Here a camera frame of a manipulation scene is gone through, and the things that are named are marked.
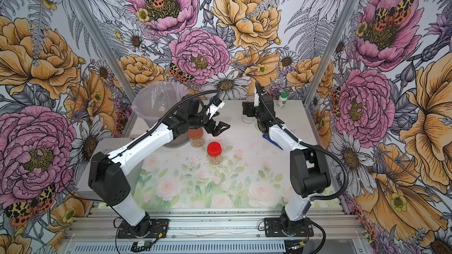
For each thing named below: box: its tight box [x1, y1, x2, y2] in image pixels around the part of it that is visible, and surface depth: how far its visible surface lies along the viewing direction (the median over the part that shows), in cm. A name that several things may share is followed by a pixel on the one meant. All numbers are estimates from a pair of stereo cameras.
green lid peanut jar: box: [241, 114, 256, 125], surface depth 96 cm
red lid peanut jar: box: [207, 141, 223, 166], surface depth 89 cm
